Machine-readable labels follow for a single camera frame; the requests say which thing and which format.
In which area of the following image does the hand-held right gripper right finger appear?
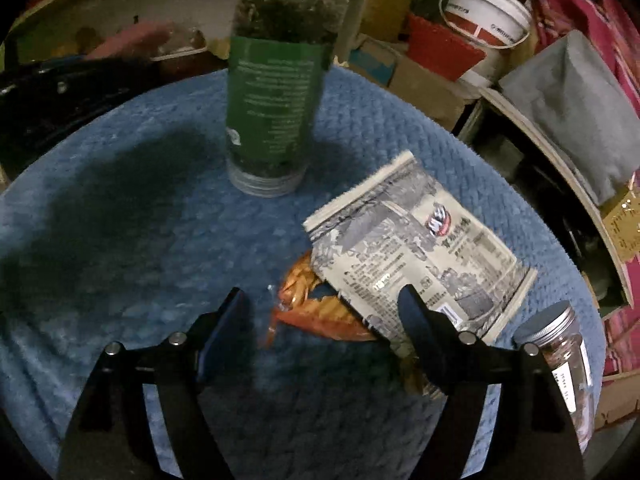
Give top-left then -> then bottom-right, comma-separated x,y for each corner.
396,284 -> 586,480

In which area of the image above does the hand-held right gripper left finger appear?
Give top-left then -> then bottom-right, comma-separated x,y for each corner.
57,286 -> 249,480

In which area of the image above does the orange snack packet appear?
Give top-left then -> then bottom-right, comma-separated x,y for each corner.
260,252 -> 381,348

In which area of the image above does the grey printed snack bag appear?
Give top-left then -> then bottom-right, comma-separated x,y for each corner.
303,150 -> 538,401

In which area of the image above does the clear jar with metal lid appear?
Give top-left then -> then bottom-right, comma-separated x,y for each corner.
514,301 -> 596,453

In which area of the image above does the green label clear jar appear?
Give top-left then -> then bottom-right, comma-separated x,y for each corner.
224,0 -> 350,198

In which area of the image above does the person's left hand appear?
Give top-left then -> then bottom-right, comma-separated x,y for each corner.
85,21 -> 173,61

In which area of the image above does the blue fleece blanket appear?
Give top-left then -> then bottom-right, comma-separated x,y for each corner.
0,65 -> 606,480

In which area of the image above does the wooden side table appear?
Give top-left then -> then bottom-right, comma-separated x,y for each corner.
452,85 -> 640,431

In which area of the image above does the small cardboard box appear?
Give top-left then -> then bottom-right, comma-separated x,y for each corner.
350,35 -> 481,131

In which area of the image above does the grey cushion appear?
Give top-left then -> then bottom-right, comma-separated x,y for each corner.
497,29 -> 640,206

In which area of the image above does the red plastic basket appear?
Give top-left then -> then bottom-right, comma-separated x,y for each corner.
402,14 -> 488,83

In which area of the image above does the white plastic bucket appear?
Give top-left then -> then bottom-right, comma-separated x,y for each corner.
439,0 -> 532,86

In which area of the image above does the pink striped cloth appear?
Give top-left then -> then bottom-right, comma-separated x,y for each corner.
530,0 -> 640,378

